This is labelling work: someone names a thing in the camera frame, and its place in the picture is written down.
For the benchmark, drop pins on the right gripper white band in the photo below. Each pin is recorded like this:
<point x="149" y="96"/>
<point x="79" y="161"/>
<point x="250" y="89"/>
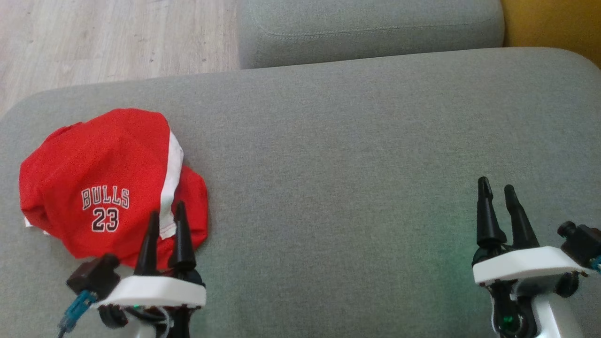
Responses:
<point x="521" y="267"/>

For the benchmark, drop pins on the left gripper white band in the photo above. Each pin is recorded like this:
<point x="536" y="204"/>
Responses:
<point x="155" y="291"/>

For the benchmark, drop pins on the red shorts white side stripe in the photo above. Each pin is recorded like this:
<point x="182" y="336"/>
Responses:
<point x="94" y="159"/>

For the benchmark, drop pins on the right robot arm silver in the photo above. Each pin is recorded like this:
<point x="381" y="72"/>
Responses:
<point x="551" y="319"/>

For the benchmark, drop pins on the grey sofa cushion with seam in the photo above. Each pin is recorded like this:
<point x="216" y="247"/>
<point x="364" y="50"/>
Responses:
<point x="366" y="28"/>

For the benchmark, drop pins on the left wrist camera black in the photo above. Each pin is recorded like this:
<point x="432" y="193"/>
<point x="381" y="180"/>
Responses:
<point x="94" y="277"/>

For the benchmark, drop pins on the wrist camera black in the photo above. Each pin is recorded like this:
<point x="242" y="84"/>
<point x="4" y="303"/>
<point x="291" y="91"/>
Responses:
<point x="584" y="241"/>
<point x="94" y="277"/>

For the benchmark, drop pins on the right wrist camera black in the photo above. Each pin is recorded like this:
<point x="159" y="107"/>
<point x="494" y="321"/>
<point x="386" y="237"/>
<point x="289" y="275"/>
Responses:
<point x="584" y="241"/>

